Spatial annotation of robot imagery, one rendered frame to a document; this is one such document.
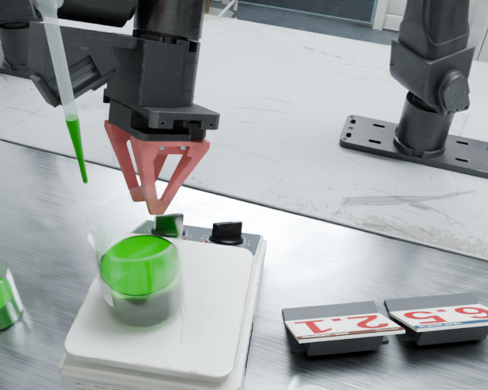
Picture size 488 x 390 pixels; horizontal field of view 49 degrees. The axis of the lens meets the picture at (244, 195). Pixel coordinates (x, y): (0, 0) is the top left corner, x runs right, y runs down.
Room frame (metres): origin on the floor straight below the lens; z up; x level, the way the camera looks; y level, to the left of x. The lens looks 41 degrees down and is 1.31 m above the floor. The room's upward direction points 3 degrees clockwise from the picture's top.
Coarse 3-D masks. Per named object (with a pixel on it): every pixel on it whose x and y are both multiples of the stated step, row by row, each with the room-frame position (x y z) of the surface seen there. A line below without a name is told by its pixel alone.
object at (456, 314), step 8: (408, 312) 0.31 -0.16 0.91; (416, 312) 0.31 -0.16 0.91; (424, 312) 0.30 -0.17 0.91; (432, 312) 0.30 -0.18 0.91; (440, 312) 0.30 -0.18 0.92; (448, 312) 0.30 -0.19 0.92; (456, 312) 0.30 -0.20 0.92; (464, 312) 0.30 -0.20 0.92; (472, 312) 0.30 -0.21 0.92; (480, 312) 0.30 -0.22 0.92; (408, 320) 0.28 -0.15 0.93; (416, 320) 0.28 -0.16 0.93; (424, 320) 0.28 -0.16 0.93; (432, 320) 0.28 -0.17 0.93; (440, 320) 0.28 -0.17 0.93; (448, 320) 0.28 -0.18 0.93; (456, 320) 0.28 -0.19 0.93; (464, 320) 0.28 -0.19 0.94
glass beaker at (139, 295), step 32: (128, 192) 0.28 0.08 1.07; (160, 192) 0.28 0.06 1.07; (96, 224) 0.25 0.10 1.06; (128, 224) 0.27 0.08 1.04; (160, 224) 0.27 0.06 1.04; (96, 256) 0.23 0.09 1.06; (160, 256) 0.22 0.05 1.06; (128, 288) 0.22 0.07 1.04; (160, 288) 0.22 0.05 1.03; (128, 320) 0.22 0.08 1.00; (160, 320) 0.22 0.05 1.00
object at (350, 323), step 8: (304, 320) 0.29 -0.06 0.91; (312, 320) 0.29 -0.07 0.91; (320, 320) 0.29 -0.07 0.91; (328, 320) 0.29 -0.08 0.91; (336, 320) 0.29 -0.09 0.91; (344, 320) 0.29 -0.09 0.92; (352, 320) 0.29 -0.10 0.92; (360, 320) 0.29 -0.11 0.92; (368, 320) 0.29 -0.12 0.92; (376, 320) 0.29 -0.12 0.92; (384, 320) 0.28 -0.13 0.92; (296, 328) 0.27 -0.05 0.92; (304, 328) 0.27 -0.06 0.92; (312, 328) 0.27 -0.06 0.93; (320, 328) 0.27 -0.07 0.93; (328, 328) 0.27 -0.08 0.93; (336, 328) 0.27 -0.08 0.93; (344, 328) 0.27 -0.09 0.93; (352, 328) 0.27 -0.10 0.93; (360, 328) 0.27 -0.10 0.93; (368, 328) 0.27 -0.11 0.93; (376, 328) 0.27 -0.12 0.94
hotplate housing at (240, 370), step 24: (264, 240) 0.37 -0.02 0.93; (72, 360) 0.20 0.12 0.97; (240, 360) 0.21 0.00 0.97; (72, 384) 0.19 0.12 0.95; (96, 384) 0.19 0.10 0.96; (120, 384) 0.19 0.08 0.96; (144, 384) 0.19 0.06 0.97; (168, 384) 0.19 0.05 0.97; (192, 384) 0.19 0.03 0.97; (216, 384) 0.19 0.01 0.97; (240, 384) 0.19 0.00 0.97
